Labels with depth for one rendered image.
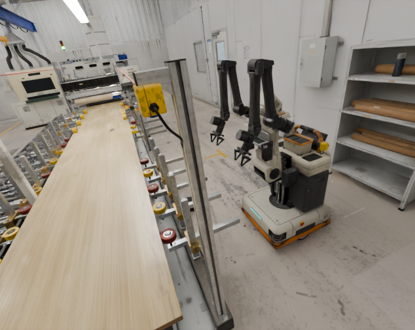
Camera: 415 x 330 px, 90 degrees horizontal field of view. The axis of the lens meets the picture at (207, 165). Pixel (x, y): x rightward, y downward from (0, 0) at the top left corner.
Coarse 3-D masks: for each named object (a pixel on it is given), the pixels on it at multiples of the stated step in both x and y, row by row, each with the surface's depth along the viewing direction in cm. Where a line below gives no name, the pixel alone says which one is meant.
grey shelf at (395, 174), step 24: (360, 48) 208; (384, 48) 225; (408, 48) 207; (360, 72) 235; (360, 96) 252; (384, 96) 238; (408, 96) 218; (360, 120) 270; (384, 120) 207; (336, 144) 271; (360, 144) 244; (336, 168) 275; (360, 168) 267; (384, 168) 261; (408, 168) 237; (384, 192) 227; (408, 192) 205
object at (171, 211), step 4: (216, 192) 144; (220, 192) 143; (208, 196) 141; (212, 196) 141; (216, 196) 142; (220, 196) 143; (192, 204) 137; (172, 208) 135; (164, 212) 132; (168, 212) 132; (172, 212) 133; (160, 216) 131; (164, 216) 132; (168, 216) 133
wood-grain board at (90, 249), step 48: (96, 144) 247; (48, 192) 162; (96, 192) 153; (144, 192) 145; (48, 240) 116; (96, 240) 111; (144, 240) 107; (0, 288) 93; (48, 288) 90; (96, 288) 87; (144, 288) 85
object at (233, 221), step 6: (222, 222) 122; (228, 222) 122; (234, 222) 122; (216, 228) 119; (222, 228) 120; (198, 234) 116; (180, 240) 114; (186, 240) 114; (168, 246) 112; (174, 246) 112; (180, 246) 114
